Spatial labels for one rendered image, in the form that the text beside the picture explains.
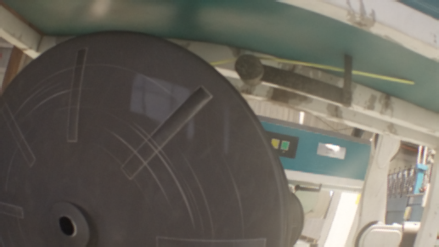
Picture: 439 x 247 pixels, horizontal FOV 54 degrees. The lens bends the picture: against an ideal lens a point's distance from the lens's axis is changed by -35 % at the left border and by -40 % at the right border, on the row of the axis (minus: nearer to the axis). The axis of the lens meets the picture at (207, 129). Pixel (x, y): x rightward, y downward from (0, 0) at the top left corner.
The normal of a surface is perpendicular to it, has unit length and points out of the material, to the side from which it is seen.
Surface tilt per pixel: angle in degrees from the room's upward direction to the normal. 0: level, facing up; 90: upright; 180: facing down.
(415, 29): 90
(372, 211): 90
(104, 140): 90
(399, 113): 90
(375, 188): 114
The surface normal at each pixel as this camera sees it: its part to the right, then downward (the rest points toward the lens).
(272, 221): -0.18, -0.15
